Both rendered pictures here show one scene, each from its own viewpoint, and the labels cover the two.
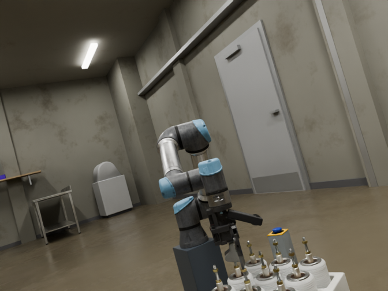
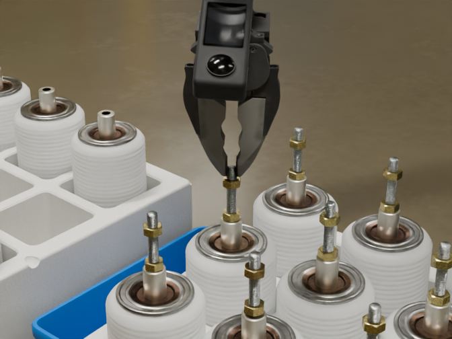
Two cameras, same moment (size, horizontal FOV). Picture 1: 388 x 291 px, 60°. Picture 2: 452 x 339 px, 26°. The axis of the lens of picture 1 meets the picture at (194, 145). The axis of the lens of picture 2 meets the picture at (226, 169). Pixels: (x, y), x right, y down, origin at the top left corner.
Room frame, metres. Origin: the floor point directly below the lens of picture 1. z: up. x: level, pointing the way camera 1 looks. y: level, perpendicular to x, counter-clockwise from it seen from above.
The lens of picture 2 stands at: (1.08, -0.92, 0.79)
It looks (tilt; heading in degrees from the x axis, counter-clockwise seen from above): 27 degrees down; 89
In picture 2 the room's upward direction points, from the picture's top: straight up
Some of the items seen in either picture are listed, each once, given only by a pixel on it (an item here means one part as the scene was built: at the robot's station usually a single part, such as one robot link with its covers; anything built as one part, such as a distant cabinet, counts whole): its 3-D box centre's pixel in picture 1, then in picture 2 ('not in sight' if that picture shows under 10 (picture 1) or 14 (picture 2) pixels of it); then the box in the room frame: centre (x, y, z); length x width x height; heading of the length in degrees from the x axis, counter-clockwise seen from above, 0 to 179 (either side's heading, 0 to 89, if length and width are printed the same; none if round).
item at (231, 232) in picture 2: (249, 287); (231, 232); (1.10, -0.05, 0.26); 0.02 x 0.02 x 0.03
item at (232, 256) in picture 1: (234, 257); (214, 126); (1.09, -0.03, 0.38); 0.06 x 0.03 x 0.09; 86
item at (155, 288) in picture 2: (282, 288); (155, 282); (1.03, -0.14, 0.26); 0.02 x 0.02 x 0.03
